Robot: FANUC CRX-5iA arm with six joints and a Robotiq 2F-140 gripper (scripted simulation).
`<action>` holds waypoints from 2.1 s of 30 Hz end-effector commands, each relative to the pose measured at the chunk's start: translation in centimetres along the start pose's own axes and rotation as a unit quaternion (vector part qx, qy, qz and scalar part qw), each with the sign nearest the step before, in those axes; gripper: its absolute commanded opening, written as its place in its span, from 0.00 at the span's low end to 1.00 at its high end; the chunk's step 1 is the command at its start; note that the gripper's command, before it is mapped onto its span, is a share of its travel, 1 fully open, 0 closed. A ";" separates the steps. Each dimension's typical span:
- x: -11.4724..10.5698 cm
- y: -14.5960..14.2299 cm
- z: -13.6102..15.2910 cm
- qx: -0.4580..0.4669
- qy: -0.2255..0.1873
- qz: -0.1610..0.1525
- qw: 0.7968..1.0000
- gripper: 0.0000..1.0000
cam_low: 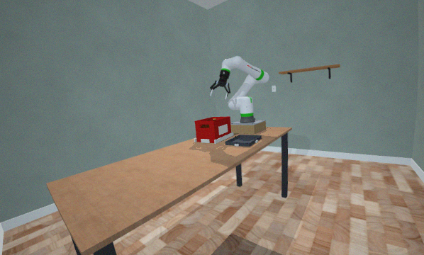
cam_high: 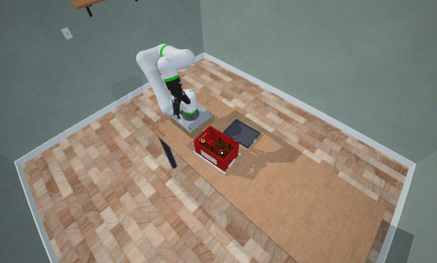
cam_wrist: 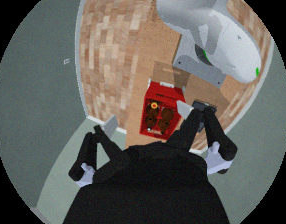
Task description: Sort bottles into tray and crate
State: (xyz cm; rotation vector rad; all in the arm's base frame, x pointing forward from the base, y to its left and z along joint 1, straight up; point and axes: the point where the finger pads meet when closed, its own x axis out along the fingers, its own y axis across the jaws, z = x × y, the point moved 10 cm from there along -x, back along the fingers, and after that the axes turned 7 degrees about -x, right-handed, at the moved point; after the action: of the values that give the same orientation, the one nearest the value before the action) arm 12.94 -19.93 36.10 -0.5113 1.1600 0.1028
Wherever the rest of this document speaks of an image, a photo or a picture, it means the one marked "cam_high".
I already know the red plastic crate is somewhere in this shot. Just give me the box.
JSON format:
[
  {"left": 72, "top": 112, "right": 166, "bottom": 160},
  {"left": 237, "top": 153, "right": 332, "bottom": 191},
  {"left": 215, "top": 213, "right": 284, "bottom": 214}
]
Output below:
[{"left": 195, "top": 129, "right": 239, "bottom": 172}]

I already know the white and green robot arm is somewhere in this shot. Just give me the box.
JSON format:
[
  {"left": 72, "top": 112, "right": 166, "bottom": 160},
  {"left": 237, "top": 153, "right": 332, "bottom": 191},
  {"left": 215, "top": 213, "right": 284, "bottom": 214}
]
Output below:
[{"left": 136, "top": 44, "right": 200, "bottom": 121}]

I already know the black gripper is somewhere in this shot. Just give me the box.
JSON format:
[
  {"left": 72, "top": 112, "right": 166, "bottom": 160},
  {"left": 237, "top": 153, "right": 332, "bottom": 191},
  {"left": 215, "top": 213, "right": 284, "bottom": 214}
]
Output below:
[{"left": 170, "top": 87, "right": 193, "bottom": 123}]

